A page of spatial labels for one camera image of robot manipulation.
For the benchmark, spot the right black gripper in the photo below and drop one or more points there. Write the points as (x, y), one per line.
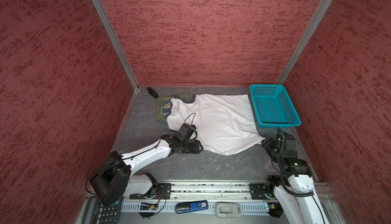
(267, 144)

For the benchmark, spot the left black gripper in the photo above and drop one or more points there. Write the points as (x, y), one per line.
(195, 149)

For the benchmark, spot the olive green tank top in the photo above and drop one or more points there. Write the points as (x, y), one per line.
(163, 107)

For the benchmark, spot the white grey-trimmed tank top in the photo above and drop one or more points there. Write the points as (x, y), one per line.
(225, 123)

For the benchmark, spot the teal plastic basket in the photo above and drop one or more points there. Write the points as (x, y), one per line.
(273, 107)

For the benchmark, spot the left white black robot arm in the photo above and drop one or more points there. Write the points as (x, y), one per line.
(115, 177)

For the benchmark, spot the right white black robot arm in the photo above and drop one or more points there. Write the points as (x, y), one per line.
(294, 188)

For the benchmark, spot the right small circuit board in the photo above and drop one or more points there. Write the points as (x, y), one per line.
(271, 206)

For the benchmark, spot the small circuit board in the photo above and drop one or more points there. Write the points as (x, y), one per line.
(149, 207)
(271, 206)

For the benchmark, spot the small black stapler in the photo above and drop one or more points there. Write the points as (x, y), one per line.
(152, 93)

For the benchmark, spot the blue black utility knife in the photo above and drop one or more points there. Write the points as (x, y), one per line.
(187, 207)

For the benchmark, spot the left small circuit board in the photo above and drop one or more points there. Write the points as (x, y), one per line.
(149, 207)

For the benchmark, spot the grey tape dispenser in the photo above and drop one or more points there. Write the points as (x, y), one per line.
(225, 210)

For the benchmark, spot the black calculator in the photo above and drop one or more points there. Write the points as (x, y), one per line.
(96, 213)

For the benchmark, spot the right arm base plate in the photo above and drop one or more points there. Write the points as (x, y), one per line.
(258, 191)

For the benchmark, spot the aluminium front rail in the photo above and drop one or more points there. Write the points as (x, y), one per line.
(185, 190)

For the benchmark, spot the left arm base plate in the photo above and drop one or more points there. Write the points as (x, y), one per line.
(161, 192)

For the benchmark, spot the right aluminium corner post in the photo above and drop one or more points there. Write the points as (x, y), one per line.
(307, 34)

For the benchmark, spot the aluminium corner post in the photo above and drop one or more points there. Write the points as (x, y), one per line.
(99, 7)
(307, 34)

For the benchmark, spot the left aluminium corner post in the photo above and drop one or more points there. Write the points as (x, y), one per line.
(99, 7)

